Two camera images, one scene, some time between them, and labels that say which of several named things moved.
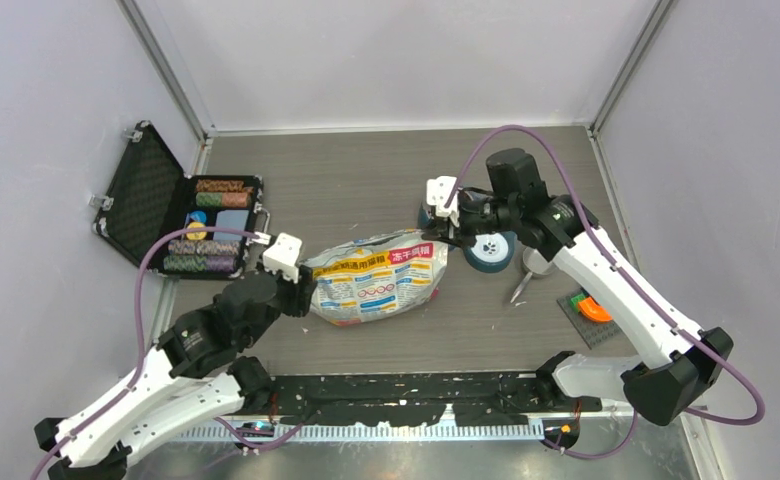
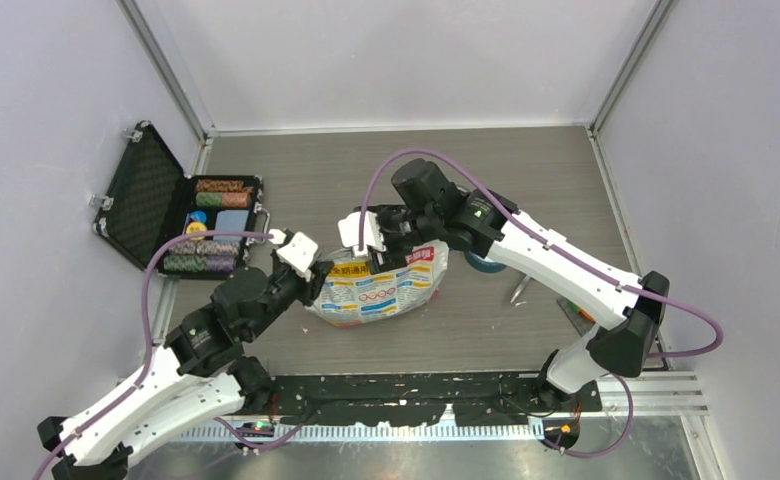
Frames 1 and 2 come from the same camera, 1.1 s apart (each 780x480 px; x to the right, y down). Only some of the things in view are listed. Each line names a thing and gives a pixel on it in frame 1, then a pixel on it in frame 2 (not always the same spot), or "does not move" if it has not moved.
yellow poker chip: x=196 y=236 does not move
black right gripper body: x=479 y=216 to x=401 y=231
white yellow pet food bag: x=376 y=278 does not move
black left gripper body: x=291 y=298 does not move
